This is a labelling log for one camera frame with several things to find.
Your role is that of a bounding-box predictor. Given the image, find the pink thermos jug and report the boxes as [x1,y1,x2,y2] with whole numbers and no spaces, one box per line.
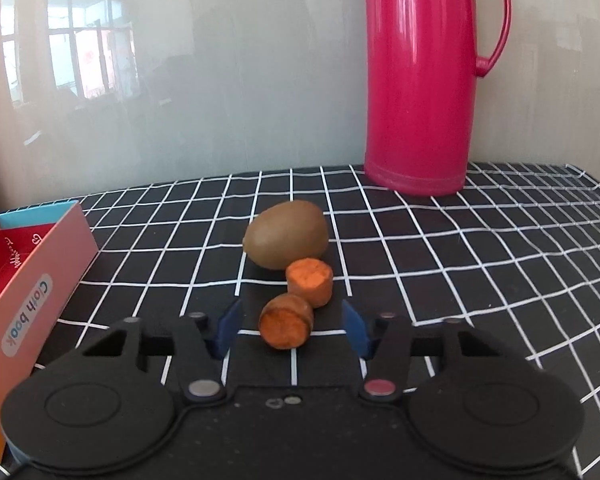
[362,0,512,197]

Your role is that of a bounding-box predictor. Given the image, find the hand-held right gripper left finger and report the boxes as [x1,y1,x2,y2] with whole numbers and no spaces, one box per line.
[82,299,244,403]

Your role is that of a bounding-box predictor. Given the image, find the red cardboard box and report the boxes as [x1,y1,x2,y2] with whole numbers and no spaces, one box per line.
[0,201,99,463]

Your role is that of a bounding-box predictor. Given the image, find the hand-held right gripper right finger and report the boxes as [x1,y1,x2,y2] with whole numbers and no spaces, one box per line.
[341,301,523,401]

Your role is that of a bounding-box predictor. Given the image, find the black white checked tablecloth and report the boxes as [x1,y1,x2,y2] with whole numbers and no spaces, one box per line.
[0,161,600,480]

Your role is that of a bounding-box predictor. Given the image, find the brown kiwi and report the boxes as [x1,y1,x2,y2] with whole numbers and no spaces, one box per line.
[243,200,329,270]

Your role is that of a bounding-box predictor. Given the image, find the orange carrot piece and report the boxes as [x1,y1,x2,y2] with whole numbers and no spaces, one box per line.
[259,294,315,348]
[286,258,334,308]

